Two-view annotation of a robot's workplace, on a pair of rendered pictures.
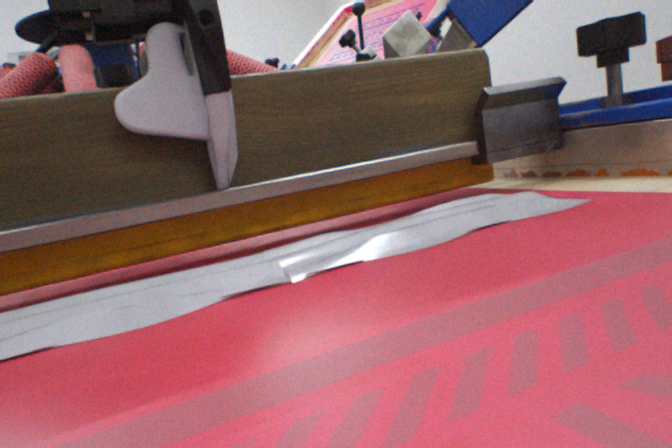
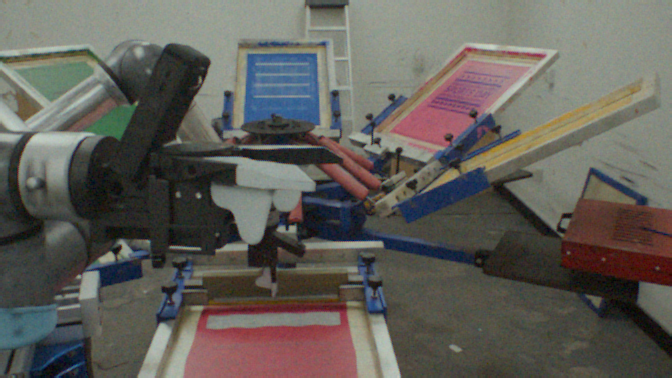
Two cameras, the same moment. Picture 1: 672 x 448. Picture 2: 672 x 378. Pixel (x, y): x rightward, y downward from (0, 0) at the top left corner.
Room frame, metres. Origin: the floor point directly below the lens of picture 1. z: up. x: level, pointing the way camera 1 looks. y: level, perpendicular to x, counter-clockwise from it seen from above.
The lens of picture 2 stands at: (-1.12, -0.61, 1.80)
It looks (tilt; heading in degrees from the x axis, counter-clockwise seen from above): 18 degrees down; 19
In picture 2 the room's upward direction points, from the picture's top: straight up
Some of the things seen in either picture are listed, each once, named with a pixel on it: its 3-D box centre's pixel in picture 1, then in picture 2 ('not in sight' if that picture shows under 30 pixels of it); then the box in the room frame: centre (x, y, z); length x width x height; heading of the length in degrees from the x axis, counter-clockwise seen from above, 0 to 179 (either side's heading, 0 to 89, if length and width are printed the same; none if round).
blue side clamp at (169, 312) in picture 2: not in sight; (176, 298); (0.24, 0.33, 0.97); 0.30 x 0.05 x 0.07; 23
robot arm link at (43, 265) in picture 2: not in sight; (17, 273); (-0.72, -0.16, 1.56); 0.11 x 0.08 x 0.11; 11
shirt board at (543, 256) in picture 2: not in sight; (436, 247); (1.01, -0.27, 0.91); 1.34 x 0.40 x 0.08; 83
